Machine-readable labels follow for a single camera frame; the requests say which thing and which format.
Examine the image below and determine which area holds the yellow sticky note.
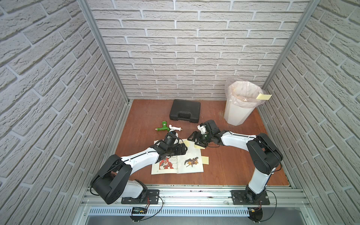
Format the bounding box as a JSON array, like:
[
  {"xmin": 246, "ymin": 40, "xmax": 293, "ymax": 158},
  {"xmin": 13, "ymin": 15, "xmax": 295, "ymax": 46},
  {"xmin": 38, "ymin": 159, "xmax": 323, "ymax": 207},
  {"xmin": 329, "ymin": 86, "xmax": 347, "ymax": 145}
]
[
  {"xmin": 183, "ymin": 140, "xmax": 205, "ymax": 149},
  {"xmin": 256, "ymin": 93, "xmax": 272, "ymax": 100},
  {"xmin": 202, "ymin": 156, "xmax": 209, "ymax": 165}
]

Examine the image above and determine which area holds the illustrated picture book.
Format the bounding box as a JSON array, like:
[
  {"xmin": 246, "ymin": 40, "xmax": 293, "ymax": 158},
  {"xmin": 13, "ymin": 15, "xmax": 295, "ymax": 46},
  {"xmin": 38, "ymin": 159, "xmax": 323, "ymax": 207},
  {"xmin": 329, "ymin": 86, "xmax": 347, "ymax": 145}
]
[{"xmin": 151, "ymin": 139, "xmax": 204, "ymax": 175}]

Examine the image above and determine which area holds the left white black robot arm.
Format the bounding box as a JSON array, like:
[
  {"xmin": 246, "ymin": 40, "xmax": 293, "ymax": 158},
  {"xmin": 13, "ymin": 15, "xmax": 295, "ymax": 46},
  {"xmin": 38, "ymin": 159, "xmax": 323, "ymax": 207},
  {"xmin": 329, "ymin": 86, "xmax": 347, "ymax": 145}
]
[{"xmin": 90, "ymin": 131, "xmax": 188, "ymax": 204}]

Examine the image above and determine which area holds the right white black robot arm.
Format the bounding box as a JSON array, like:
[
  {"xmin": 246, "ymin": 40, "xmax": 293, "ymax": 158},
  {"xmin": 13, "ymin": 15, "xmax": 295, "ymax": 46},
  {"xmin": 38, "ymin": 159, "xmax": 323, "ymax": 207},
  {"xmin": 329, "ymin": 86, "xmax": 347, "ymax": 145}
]
[{"xmin": 187, "ymin": 120, "xmax": 283, "ymax": 203}]

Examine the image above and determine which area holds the yellow sticky note on bin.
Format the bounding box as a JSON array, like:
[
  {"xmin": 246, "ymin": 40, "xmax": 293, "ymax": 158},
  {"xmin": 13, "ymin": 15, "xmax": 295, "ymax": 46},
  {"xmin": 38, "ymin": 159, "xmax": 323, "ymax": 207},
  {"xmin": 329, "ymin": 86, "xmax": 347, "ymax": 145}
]
[{"xmin": 256, "ymin": 93, "xmax": 272, "ymax": 100}]

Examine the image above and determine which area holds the green and white faucet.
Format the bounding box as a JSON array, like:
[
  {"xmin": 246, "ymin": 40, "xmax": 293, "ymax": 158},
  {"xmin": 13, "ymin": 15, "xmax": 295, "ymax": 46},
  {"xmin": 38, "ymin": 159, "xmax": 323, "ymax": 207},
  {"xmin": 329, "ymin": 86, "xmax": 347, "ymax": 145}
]
[{"xmin": 155, "ymin": 121, "xmax": 182, "ymax": 131}]

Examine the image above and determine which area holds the black plastic tool case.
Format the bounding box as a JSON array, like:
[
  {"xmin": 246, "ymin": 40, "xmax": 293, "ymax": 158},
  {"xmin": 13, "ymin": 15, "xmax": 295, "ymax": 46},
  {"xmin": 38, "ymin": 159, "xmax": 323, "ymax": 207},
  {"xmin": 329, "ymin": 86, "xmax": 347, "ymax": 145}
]
[{"xmin": 169, "ymin": 99, "xmax": 201, "ymax": 123}]

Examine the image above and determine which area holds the white trash bin with bag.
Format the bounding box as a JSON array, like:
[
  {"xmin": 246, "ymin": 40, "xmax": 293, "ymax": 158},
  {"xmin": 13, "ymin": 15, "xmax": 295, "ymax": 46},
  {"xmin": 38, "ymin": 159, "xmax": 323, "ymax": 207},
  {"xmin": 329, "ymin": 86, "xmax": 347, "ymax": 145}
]
[{"xmin": 224, "ymin": 79, "xmax": 266, "ymax": 126}]

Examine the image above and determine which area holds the left controller board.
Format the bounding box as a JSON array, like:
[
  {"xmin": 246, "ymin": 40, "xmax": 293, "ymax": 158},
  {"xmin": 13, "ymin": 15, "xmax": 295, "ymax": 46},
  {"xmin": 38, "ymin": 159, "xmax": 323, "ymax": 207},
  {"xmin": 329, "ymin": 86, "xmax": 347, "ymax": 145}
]
[{"xmin": 131, "ymin": 207, "xmax": 148, "ymax": 216}]

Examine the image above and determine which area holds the controller board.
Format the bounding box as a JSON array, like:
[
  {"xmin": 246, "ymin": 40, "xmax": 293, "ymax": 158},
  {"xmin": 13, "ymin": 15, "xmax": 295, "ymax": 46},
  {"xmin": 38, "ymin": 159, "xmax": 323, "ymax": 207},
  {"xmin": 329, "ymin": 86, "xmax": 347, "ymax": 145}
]
[
  {"xmin": 131, "ymin": 207, "xmax": 148, "ymax": 216},
  {"xmin": 248, "ymin": 208, "xmax": 263, "ymax": 223}
]

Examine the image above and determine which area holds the right controller board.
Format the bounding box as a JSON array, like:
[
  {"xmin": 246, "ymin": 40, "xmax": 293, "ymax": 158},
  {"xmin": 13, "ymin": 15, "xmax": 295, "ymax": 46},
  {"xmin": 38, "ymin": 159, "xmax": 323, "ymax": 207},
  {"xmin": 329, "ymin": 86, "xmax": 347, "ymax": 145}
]
[{"xmin": 248, "ymin": 208, "xmax": 263, "ymax": 223}]

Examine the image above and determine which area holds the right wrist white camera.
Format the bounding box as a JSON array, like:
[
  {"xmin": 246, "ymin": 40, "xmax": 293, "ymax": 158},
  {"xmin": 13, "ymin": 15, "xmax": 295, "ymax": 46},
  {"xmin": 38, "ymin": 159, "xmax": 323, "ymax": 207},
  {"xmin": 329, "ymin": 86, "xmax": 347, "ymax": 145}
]
[{"xmin": 197, "ymin": 125, "xmax": 207, "ymax": 135}]

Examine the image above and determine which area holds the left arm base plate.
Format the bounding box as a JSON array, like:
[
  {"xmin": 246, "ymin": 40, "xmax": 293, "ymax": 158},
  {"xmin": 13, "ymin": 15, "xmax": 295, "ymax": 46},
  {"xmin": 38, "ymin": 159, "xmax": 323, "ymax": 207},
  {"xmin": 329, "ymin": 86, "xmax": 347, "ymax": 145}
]
[{"xmin": 121, "ymin": 189, "xmax": 160, "ymax": 205}]

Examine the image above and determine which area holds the aluminium front frame rail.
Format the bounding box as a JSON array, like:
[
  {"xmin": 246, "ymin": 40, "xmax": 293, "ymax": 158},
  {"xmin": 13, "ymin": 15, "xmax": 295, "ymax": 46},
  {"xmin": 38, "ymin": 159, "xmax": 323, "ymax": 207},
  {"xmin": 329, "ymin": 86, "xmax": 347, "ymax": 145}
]
[{"xmin": 81, "ymin": 185, "xmax": 310, "ymax": 218}]

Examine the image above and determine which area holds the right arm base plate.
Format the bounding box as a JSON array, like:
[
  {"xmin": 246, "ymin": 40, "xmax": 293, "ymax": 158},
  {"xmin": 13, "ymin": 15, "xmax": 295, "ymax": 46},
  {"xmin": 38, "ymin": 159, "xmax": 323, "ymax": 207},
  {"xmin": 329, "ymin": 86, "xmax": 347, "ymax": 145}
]
[{"xmin": 230, "ymin": 189, "xmax": 270, "ymax": 205}]

